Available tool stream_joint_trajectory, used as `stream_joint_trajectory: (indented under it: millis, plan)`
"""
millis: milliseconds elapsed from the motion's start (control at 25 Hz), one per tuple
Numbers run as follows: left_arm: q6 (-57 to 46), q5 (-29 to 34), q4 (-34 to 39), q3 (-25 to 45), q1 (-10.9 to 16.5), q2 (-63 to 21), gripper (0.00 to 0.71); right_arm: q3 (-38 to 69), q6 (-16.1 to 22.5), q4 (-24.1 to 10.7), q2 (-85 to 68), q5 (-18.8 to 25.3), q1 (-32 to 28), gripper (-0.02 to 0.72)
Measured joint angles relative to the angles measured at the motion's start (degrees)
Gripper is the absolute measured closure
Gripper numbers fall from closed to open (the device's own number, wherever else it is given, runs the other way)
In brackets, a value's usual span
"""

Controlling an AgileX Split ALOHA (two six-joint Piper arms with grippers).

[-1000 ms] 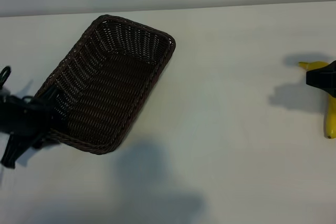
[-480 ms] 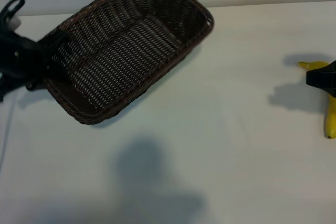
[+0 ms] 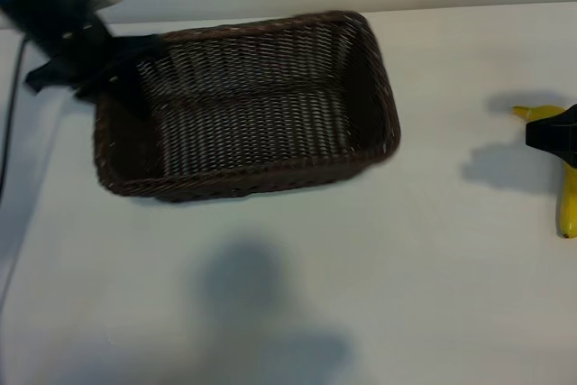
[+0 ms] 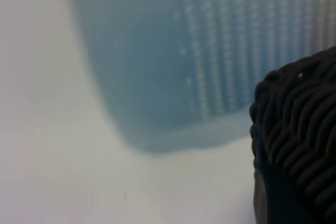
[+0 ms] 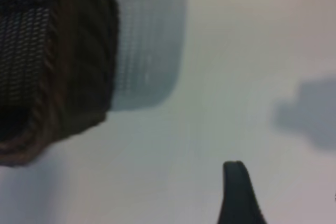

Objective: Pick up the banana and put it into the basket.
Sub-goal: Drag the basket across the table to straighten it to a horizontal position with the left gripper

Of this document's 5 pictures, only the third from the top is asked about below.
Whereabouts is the dark brown woven basket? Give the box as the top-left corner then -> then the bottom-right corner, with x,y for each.
93,9 -> 402,206

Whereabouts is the yellow banana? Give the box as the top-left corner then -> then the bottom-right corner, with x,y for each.
511,104 -> 577,240

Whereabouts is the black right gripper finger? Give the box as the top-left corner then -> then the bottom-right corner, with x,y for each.
524,104 -> 577,162

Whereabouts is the thin black hanging cable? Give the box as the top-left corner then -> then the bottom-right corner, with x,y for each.
0,37 -> 26,195

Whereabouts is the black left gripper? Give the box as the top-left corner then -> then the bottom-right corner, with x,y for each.
24,19 -> 164,123

